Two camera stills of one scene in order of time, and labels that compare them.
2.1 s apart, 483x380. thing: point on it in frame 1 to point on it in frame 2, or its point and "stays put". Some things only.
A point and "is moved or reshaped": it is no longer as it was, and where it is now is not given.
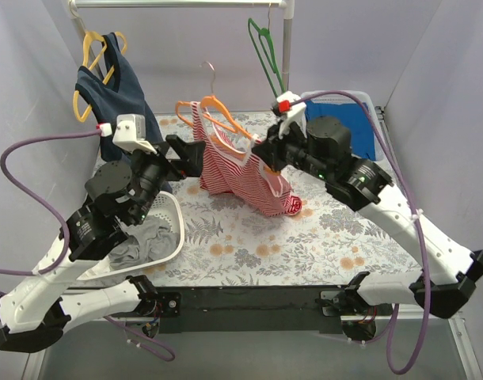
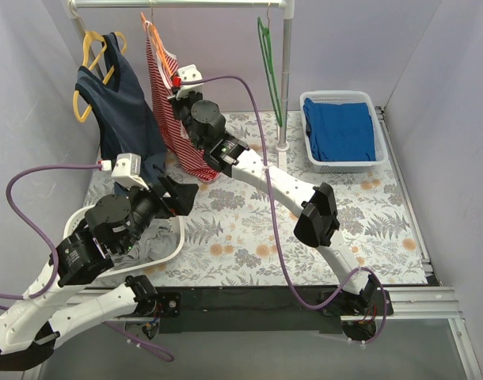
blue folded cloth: [355, 118] stays put
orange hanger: [214, 100] to [159, 43]
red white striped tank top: [232, 167] is moved or reshaped
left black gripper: [170, 159] to [169, 194]
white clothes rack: [287, 9] stays put
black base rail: [251, 309] stays put
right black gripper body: [279, 146] to [179, 105]
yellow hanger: [75, 94] stays put
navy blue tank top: [115, 92] stays put
